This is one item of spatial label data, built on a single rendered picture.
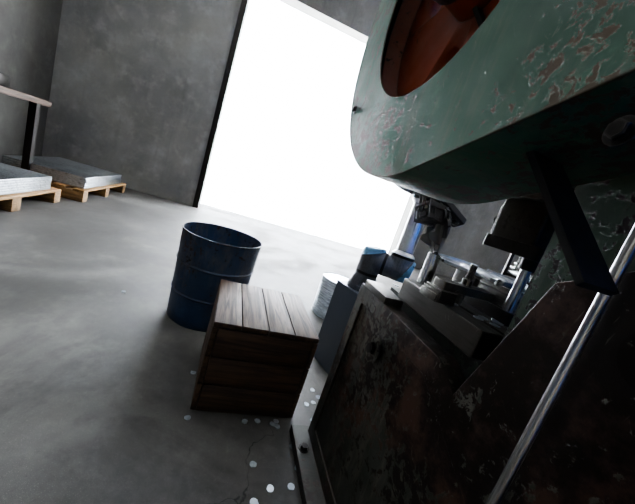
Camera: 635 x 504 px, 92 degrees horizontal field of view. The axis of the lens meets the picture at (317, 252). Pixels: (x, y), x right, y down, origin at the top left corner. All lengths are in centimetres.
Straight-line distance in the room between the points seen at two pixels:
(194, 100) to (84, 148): 167
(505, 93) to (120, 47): 537
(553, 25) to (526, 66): 4
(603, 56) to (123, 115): 533
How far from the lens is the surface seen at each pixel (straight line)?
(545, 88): 41
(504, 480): 59
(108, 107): 552
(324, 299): 225
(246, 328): 110
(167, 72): 541
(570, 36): 42
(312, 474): 118
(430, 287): 77
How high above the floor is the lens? 86
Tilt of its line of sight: 11 degrees down
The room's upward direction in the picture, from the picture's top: 18 degrees clockwise
